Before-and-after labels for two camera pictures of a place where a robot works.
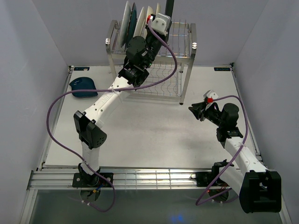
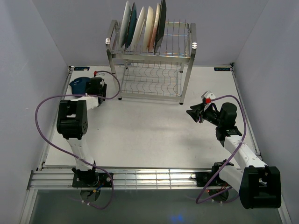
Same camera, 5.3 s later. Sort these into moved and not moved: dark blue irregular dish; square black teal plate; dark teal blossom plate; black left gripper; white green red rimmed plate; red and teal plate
Moved: black left gripper; square black teal plate
Not moved: white green red rimmed plate; dark teal blossom plate; dark blue irregular dish; red and teal plate
